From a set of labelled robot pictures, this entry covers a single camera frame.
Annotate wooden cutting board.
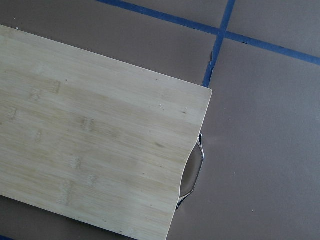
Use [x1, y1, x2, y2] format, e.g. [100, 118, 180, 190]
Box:
[0, 26, 212, 240]

